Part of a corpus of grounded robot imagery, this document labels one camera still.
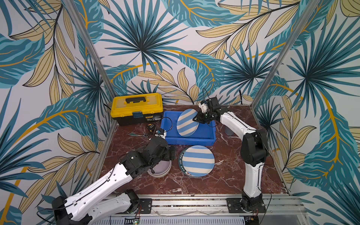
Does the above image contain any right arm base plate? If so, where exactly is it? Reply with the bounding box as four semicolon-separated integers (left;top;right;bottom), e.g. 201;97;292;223
226;198;266;213

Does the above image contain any stack of lilac bowls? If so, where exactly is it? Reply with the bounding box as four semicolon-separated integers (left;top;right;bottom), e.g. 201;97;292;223
147;161;172;178

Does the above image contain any yellow black toolbox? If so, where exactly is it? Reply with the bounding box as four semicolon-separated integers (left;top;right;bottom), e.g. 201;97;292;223
110;93;164;126

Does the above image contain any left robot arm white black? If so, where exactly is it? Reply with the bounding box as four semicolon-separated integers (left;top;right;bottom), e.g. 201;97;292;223
52;136;176;225

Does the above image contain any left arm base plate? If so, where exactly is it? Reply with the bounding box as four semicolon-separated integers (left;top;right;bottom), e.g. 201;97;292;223
132;198;153;215

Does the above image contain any blue plastic bin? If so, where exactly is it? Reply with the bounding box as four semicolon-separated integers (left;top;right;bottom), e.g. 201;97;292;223
161;111;216;146

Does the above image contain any blue white striped plate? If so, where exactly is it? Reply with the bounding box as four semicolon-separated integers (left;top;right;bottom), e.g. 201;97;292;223
176;109;199;137

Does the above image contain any grey translucent plastic cup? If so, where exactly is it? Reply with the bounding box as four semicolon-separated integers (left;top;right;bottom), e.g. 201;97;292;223
225;126;234;136

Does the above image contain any yellow black tape measure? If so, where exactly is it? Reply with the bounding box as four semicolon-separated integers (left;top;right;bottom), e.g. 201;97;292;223
146;123;156;133

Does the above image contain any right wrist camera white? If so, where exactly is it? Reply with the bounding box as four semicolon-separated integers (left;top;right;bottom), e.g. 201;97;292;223
198;101;209;113

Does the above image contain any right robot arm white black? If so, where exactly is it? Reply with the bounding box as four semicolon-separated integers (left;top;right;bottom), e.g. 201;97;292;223
193;97;269;213

